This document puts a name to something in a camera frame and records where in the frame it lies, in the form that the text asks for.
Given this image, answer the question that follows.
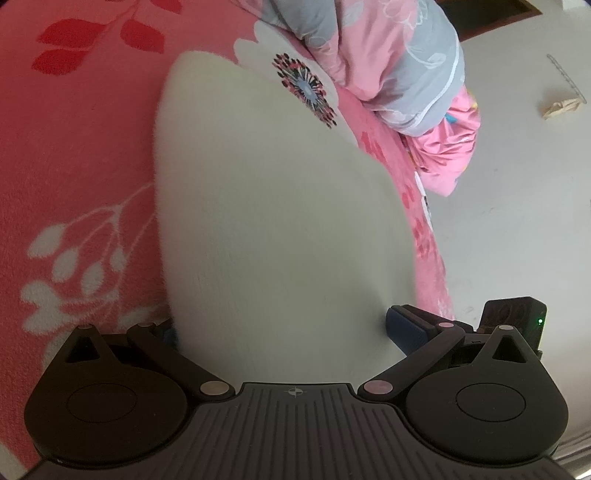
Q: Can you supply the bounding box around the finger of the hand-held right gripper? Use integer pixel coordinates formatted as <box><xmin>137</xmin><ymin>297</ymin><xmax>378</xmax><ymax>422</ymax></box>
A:
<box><xmin>403</xmin><ymin>303</ymin><xmax>476</xmax><ymax>334</ymax></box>

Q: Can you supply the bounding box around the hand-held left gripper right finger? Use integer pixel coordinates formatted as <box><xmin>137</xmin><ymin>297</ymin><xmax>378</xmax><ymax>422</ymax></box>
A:
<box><xmin>358</xmin><ymin>305</ymin><xmax>539</xmax><ymax>401</ymax></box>

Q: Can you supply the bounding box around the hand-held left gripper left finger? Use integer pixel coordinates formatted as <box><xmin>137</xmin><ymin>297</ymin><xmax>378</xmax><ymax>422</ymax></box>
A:
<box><xmin>58</xmin><ymin>319</ymin><xmax>234</xmax><ymax>400</ymax></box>

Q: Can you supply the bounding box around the white fluffy sweater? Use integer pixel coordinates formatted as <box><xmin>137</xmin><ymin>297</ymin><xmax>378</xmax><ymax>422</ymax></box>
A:
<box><xmin>152</xmin><ymin>51</ymin><xmax>419</xmax><ymax>386</ymax></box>

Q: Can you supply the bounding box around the pink floral bed blanket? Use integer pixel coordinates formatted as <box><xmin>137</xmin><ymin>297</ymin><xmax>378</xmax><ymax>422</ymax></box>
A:
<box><xmin>0</xmin><ymin>0</ymin><xmax>455</xmax><ymax>472</ymax></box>

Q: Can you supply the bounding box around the pink grey floral quilt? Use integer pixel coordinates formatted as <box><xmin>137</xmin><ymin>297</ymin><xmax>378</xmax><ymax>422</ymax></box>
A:
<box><xmin>238</xmin><ymin>0</ymin><xmax>466</xmax><ymax>137</ymax></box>

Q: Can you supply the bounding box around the wooden door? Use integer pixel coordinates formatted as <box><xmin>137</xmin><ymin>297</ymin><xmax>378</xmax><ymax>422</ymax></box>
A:
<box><xmin>438</xmin><ymin>0</ymin><xmax>541</xmax><ymax>41</ymax></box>

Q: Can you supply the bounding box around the beige wall hanging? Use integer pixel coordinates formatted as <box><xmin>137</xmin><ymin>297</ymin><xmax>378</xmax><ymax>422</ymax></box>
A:
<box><xmin>540</xmin><ymin>53</ymin><xmax>588</xmax><ymax>121</ymax></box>

